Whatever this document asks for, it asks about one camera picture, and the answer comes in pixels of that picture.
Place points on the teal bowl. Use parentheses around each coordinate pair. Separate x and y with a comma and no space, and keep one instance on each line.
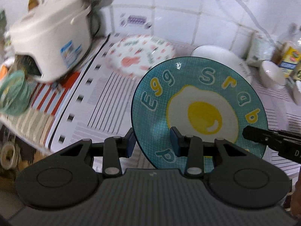
(14,94)

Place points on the blue fried egg plate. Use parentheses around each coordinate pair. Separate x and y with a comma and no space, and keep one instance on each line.
(202,91)

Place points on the tape roll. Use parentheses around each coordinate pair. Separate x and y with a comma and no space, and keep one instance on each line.
(7,156)

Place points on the plain white bowl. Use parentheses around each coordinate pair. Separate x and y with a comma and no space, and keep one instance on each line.
(216,51)

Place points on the white plate with pink rabbit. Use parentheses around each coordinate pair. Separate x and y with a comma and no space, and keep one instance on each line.
(131,56)

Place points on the yellow cooking oil bottle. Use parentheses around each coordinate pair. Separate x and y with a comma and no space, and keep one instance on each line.
(289,57)

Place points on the purple wall sticker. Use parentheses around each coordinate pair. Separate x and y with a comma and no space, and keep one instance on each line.
(135,20)

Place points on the white seasoning bag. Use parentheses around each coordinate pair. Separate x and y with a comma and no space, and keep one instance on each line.
(258,49)

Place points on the white bowl with black rim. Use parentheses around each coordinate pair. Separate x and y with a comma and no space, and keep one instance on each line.
(272,74)

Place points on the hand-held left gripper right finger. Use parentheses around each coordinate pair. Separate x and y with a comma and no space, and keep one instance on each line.
(175,142)

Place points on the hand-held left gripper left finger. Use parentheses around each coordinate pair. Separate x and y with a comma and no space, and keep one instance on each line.
(131,143)

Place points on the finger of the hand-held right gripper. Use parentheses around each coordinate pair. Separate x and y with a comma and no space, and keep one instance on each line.
(261,135)

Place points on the white rice cooker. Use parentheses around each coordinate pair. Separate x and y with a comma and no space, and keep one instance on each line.
(51,35)

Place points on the striped printed table mat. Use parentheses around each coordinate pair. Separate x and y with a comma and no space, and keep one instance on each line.
(105,98)

